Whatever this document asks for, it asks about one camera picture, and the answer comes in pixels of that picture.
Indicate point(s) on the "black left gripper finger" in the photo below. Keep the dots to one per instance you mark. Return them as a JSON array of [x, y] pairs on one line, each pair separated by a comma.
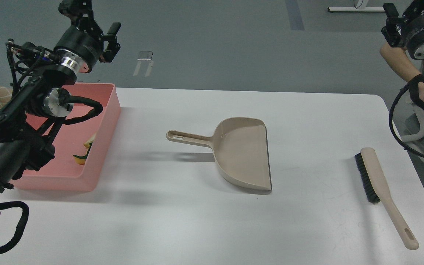
[[79, 12], [113, 46]]

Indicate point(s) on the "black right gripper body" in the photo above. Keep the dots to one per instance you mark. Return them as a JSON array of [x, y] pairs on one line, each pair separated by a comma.
[[409, 31]]

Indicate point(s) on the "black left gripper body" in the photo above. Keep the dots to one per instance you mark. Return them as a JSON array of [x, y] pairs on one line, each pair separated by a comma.
[[83, 45]]

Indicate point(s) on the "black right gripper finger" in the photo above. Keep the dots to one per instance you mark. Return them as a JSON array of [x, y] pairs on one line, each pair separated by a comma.
[[391, 12]]

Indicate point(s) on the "beige hand brush black bristles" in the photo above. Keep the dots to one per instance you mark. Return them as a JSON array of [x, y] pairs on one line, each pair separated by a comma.
[[377, 190]]

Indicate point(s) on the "beige plastic dustpan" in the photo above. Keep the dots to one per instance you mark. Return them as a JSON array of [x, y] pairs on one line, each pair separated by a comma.
[[240, 150]]

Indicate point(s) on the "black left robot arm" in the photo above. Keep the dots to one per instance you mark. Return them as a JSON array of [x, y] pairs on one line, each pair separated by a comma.
[[40, 106]]

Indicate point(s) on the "pink plastic bin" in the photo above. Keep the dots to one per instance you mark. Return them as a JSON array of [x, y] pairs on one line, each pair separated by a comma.
[[80, 149]]

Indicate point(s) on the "silver floor socket plate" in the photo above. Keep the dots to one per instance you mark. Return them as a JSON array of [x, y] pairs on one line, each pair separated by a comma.
[[145, 56]]

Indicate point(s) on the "person in white shirt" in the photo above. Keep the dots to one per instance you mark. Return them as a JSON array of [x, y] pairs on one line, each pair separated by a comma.
[[397, 59]]

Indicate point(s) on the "white desk base bar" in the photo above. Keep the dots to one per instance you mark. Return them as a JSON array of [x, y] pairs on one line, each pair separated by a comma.
[[359, 6]]

